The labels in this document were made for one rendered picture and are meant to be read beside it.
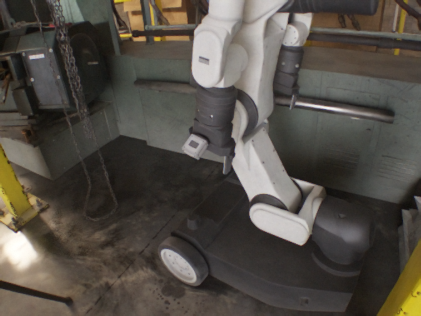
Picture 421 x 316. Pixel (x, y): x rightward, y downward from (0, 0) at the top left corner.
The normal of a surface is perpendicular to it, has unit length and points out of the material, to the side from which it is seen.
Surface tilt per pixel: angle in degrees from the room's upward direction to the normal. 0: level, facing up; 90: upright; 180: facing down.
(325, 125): 90
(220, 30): 50
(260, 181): 90
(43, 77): 90
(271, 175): 60
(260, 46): 115
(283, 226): 90
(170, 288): 0
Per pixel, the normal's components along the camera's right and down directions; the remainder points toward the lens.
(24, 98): -0.16, 0.54
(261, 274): -0.07, -0.84
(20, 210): 0.88, 0.20
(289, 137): -0.47, 0.50
